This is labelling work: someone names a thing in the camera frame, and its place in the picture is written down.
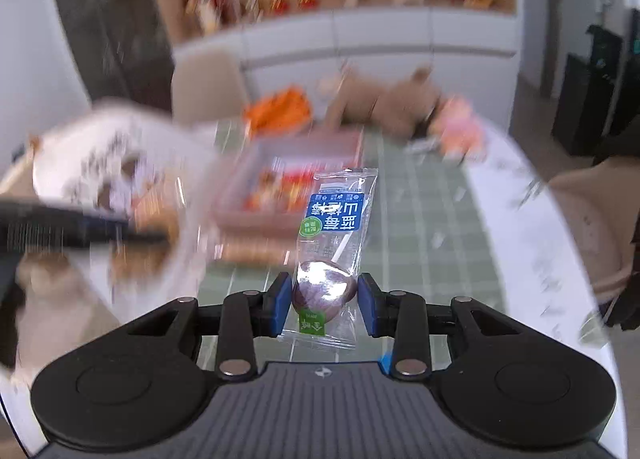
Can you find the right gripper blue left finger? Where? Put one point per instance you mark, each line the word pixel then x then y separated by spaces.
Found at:
pixel 278 303

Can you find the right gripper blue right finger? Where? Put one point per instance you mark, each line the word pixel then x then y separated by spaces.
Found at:
pixel 370 302

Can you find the blue label candy packet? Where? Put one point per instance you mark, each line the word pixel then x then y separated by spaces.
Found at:
pixel 329 249

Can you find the pink storage box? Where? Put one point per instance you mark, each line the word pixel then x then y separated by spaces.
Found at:
pixel 269 185

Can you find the green checked tablecloth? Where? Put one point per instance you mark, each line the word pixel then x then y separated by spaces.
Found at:
pixel 425 236

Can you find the pink plush toy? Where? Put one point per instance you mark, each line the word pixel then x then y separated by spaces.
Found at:
pixel 457 131

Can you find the orange snack bag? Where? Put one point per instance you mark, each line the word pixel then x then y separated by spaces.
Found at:
pixel 283 112

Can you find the brown plush bear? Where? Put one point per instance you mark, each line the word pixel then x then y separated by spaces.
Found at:
pixel 400 110

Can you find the cartoon printed white lid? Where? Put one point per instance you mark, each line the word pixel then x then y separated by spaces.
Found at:
pixel 120 162

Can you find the beige chair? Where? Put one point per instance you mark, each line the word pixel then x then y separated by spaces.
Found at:
pixel 206 87

